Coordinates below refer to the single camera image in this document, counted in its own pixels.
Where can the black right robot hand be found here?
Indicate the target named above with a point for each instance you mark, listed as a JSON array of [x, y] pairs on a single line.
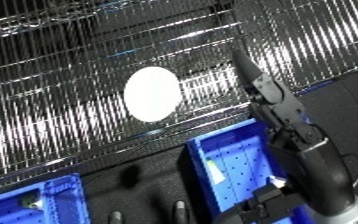
[[311, 166]]

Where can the pale right robot arm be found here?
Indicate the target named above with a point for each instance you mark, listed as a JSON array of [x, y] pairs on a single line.
[[356, 213]]

